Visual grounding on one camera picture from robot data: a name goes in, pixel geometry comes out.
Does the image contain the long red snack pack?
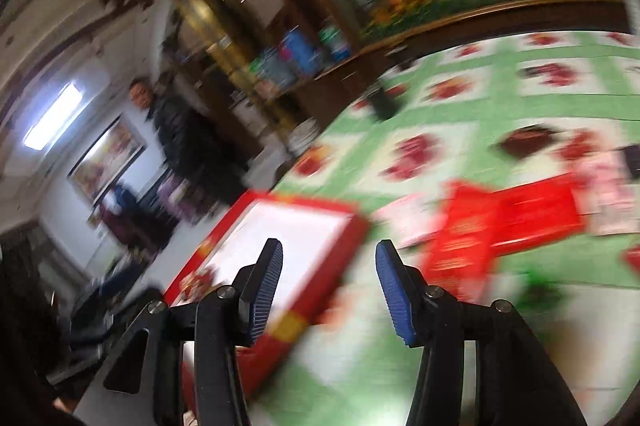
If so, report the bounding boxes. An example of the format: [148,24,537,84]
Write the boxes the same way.
[419,180,498,302]

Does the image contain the small pink wrapper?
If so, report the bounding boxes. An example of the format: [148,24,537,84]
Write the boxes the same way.
[372,194,445,250]

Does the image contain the dark brown snack packet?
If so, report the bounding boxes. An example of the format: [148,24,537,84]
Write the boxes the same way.
[497,124,559,160]

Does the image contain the pink snack packet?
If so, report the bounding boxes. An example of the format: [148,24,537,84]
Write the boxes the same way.
[579,150,639,236]

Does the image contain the red shallow gift box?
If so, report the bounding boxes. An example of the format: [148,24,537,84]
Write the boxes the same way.
[165,191,369,397]

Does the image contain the man in black jacket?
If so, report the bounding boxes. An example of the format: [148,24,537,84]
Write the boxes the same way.
[128,76,248,206]

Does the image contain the black cup on table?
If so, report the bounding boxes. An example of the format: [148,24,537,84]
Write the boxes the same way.
[366,84,405,122]

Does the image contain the green fruit pattern tablecloth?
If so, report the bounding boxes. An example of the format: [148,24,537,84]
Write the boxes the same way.
[248,30,639,425]

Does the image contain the ceiling light panel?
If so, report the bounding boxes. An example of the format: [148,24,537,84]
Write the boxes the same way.
[23,82,84,152]

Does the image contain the blue thermos jug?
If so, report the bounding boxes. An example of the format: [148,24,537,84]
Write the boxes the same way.
[281,26,319,77]

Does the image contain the golden pillar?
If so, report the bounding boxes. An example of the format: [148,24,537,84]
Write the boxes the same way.
[174,0,295,140]

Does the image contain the framed wall painting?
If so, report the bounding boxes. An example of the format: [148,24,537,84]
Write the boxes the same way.
[67,115,146,207]

